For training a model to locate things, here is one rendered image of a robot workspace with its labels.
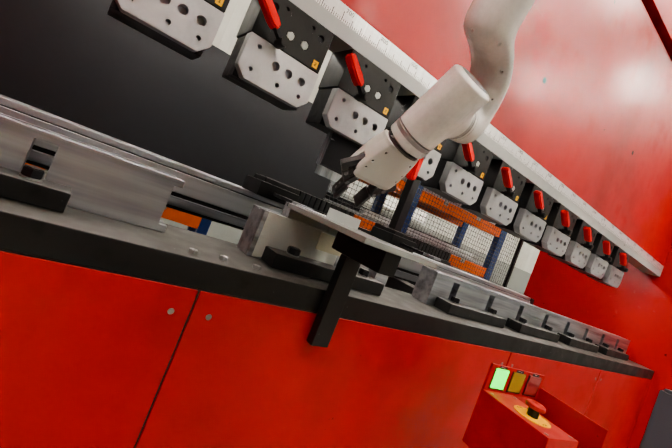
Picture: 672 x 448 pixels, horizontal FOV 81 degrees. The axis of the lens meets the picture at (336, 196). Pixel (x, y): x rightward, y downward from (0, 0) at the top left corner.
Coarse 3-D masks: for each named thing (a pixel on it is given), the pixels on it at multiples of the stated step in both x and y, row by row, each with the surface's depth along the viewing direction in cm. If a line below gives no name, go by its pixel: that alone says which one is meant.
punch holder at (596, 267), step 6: (600, 234) 161; (594, 240) 162; (600, 240) 160; (606, 240) 164; (594, 246) 161; (600, 246) 161; (612, 246) 168; (594, 252) 160; (600, 252) 162; (594, 258) 160; (600, 258) 163; (588, 264) 161; (594, 264) 161; (600, 264) 164; (606, 264) 167; (582, 270) 162; (588, 270) 161; (594, 270) 162; (600, 270) 165; (594, 276) 167; (600, 276) 166
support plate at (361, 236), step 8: (296, 208) 78; (312, 216) 73; (320, 216) 72; (328, 224) 68; (336, 224) 66; (344, 232) 64; (352, 232) 63; (360, 232) 73; (360, 240) 60; (368, 240) 60; (376, 240) 64; (384, 248) 62; (392, 248) 63; (400, 248) 74; (400, 256) 65; (408, 256) 66; (416, 256) 67; (424, 264) 68; (432, 264) 69
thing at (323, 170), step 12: (324, 144) 86; (336, 144) 86; (348, 144) 87; (324, 156) 85; (336, 156) 86; (348, 156) 88; (324, 168) 86; (336, 168) 87; (348, 168) 89; (336, 180) 89
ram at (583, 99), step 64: (384, 0) 82; (448, 0) 92; (576, 0) 120; (640, 0) 142; (384, 64) 85; (448, 64) 95; (576, 64) 126; (640, 64) 151; (512, 128) 114; (576, 128) 134; (640, 128) 162; (576, 192) 142; (640, 192) 174; (640, 256) 188
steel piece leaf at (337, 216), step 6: (330, 210) 78; (336, 210) 78; (324, 216) 78; (330, 216) 78; (336, 216) 79; (342, 216) 80; (348, 216) 80; (342, 222) 80; (348, 222) 81; (354, 222) 81; (354, 228) 82
